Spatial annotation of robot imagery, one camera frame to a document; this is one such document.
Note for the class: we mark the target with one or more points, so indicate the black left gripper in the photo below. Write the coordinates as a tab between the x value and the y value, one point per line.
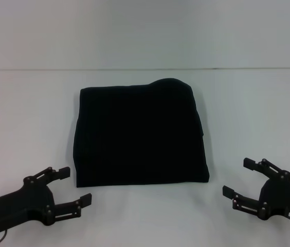
19	205

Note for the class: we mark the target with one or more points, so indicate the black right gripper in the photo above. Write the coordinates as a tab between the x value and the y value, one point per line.
283	198

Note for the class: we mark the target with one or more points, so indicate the black shirt with FREE print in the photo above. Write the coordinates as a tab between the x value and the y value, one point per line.
140	133

